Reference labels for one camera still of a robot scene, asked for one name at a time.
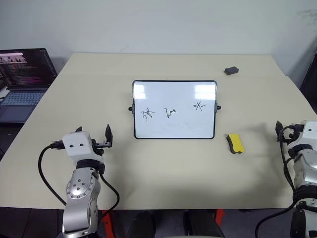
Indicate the red metal frame piece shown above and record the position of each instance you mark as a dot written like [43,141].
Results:
[106,223]
[220,215]

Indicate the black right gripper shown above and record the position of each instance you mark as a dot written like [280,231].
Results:
[294,135]

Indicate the open blue-grey laptop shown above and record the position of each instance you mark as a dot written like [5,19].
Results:
[22,81]

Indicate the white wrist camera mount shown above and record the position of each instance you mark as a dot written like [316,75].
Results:
[78,145]
[310,134]

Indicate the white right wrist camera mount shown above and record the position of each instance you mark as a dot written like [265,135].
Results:
[310,134]

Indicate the small black-framed whiteboard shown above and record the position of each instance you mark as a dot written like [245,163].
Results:
[173,109]

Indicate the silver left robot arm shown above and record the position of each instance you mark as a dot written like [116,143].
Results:
[80,188]

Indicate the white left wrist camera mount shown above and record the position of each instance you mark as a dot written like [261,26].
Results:
[78,145]

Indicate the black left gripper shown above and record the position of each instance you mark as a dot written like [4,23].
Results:
[100,144]

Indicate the small dark grey object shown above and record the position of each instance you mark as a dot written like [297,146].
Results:
[231,70]

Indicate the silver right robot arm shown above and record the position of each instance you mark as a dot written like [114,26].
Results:
[307,171]

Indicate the yellow sponge eraser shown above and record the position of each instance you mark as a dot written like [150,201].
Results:
[236,143]

